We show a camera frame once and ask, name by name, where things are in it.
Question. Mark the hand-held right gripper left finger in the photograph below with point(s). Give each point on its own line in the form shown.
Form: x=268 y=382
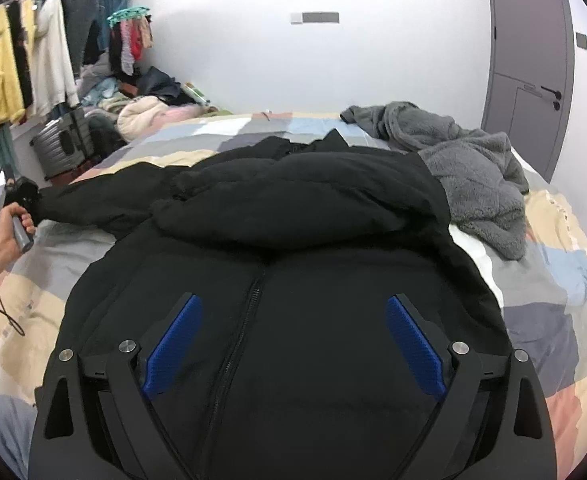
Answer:
x=173 y=345

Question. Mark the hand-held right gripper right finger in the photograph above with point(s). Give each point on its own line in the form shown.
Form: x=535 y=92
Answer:
x=416 y=345

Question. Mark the black puffer jacket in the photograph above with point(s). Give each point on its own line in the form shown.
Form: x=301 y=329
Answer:
x=298 y=210

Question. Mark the light blue clothes pile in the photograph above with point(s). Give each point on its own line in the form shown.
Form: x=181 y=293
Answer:
x=101 y=90

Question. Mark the black clothes heap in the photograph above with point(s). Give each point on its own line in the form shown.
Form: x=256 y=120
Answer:
x=161 y=87

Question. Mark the teal hanging garment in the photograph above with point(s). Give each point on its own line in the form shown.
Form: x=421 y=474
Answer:
x=1 y=145

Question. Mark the silver suitcase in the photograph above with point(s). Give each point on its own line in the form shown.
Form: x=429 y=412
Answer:
x=58 y=145

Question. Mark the black bag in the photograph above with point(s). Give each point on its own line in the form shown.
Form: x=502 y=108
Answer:
x=103 y=132

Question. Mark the patchwork bed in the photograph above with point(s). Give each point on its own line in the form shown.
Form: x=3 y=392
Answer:
x=548 y=320

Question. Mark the black hanging garment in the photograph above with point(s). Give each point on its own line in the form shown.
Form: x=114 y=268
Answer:
x=23 y=60

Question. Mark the white hoodie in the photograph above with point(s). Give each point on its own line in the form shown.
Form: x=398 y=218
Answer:
x=48 y=60

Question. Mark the cream plush blanket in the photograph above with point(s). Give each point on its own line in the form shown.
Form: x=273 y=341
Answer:
x=138 y=115

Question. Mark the grey fleece robe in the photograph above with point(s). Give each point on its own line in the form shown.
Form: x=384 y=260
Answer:
x=473 y=185

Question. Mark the pink blanket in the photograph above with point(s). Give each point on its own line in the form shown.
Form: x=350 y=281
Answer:
x=178 y=114

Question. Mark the small hanging laundry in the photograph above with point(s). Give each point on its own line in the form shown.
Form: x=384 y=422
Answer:
x=131 y=45

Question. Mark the dark grey hanging garment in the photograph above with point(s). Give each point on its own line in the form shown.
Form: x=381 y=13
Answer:
x=76 y=15

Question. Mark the white green bottle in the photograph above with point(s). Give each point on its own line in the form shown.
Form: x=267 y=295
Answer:
x=193 y=92

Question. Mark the dark blue hanging garment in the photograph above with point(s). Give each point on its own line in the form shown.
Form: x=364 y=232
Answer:
x=113 y=10

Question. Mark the green clip hanger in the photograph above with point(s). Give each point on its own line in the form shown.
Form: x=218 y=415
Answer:
x=128 y=12

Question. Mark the grey door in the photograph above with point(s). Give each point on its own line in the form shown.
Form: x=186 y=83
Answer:
x=523 y=35

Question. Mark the grey wall panel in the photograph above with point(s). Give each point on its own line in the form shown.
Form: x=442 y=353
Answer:
x=321 y=17

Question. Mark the grey wall switch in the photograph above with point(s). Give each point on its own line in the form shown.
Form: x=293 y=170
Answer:
x=582 y=41

